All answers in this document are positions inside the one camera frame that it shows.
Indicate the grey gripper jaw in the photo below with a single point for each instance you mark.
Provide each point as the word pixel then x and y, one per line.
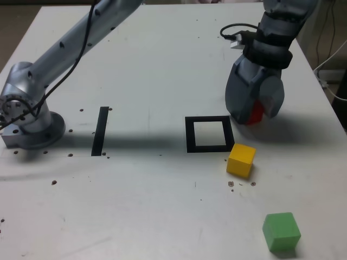
pixel 238 94
pixel 275 92

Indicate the red cube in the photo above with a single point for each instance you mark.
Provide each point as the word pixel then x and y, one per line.
pixel 256 115

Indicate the yellow cube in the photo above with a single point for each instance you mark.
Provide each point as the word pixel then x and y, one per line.
pixel 240 162

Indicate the green cube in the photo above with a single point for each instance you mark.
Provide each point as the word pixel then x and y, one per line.
pixel 282 233

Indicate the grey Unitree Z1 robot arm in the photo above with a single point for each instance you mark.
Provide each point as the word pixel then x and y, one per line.
pixel 54 59

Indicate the black tape square outline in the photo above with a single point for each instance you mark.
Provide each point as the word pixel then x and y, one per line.
pixel 189 135

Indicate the black case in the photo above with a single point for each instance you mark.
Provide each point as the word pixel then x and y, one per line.
pixel 341 113

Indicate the black tape strip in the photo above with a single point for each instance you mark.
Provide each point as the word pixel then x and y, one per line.
pixel 99 130

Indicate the white gripper camera box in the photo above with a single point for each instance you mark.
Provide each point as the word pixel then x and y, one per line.
pixel 237 43

